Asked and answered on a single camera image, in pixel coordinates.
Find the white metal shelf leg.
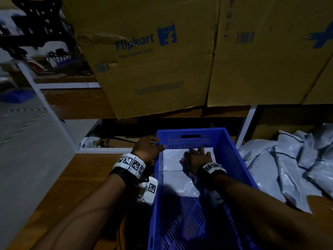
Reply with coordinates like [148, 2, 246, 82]
[236, 105, 258, 150]

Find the person's left forearm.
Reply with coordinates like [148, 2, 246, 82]
[31, 172, 128, 250]

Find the person's left hand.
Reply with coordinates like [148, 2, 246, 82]
[131, 135, 165, 166]

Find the small blue crate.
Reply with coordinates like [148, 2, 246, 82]
[0, 89, 36, 104]

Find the marker wristband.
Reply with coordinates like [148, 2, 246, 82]
[112, 152, 147, 180]
[197, 161, 228, 186]

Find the left marker wristband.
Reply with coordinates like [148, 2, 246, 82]
[112, 152, 147, 180]

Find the white metal rack frame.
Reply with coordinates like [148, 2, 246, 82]
[16, 60, 133, 154]

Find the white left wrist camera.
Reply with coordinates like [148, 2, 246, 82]
[138, 176, 158, 206]

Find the black metal bracket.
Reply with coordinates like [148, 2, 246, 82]
[0, 0, 79, 60]

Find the right marker wristband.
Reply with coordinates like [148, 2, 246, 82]
[197, 161, 228, 186]

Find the plain cardboard box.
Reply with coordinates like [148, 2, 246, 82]
[62, 0, 220, 120]

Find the blue plastic crate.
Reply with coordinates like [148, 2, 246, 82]
[147, 127, 259, 250]

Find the person's right forearm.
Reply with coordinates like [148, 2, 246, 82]
[211, 174, 333, 250]

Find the person's right hand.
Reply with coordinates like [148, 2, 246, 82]
[180, 147, 214, 175]

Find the wooden table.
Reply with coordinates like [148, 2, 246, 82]
[8, 153, 333, 250]

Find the pile of grey mailer bags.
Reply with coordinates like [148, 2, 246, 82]
[238, 124, 333, 214]

